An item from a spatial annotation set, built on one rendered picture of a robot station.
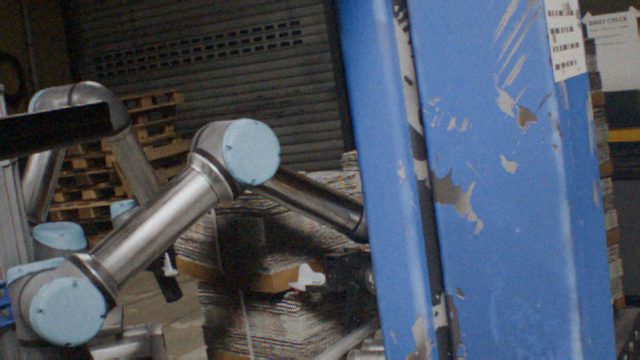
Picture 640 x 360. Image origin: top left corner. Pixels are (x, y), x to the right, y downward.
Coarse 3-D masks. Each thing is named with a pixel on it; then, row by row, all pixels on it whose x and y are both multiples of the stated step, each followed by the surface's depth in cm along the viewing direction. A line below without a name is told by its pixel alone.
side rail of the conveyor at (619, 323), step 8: (616, 312) 175; (624, 312) 174; (632, 312) 173; (616, 320) 170; (624, 320) 169; (632, 320) 168; (616, 328) 165; (624, 328) 165; (632, 328) 165; (616, 336) 161; (624, 336) 160; (632, 336) 164; (616, 344) 157; (624, 344) 157; (632, 344) 161; (616, 352) 153; (624, 352) 156; (632, 352) 162
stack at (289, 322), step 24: (216, 288) 241; (216, 312) 244; (240, 312) 236; (264, 312) 229; (288, 312) 222; (312, 312) 223; (336, 312) 228; (216, 336) 244; (240, 336) 237; (264, 336) 230; (288, 336) 224; (312, 336) 224; (336, 336) 229
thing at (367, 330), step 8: (368, 320) 197; (376, 320) 196; (360, 328) 192; (368, 328) 191; (376, 328) 191; (352, 336) 187; (360, 336) 187; (368, 336) 186; (336, 344) 183; (344, 344) 183; (352, 344) 182; (360, 344) 183; (328, 352) 179; (336, 352) 178; (344, 352) 178
